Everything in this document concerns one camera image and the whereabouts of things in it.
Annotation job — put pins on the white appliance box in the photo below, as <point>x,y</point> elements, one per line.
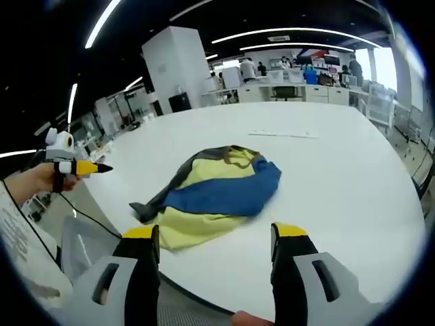
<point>232,77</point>

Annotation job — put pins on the person's white shirt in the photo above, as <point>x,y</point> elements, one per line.
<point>23,258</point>

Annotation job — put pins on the yellow blue grey garment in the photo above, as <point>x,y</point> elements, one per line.
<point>217,197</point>

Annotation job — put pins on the white desk cabinet row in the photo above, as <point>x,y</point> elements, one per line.
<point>299,93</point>

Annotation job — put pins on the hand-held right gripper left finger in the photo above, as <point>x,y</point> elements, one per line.
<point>115,285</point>

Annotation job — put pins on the person's left hand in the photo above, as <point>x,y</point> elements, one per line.
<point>46,178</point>

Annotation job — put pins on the black cabinet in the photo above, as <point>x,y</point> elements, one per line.
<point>180,102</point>

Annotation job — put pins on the white mesh chair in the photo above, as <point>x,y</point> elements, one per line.
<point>380,105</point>

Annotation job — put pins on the person's right hand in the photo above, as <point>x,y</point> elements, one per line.
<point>249,319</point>

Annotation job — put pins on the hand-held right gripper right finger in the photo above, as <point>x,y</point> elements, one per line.
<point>306,285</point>

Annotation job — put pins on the dark office chair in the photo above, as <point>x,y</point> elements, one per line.
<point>284,92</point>

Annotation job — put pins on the blue storage box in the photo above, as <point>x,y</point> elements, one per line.
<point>310,76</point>

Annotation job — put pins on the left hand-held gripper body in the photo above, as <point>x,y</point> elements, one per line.
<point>60,149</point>

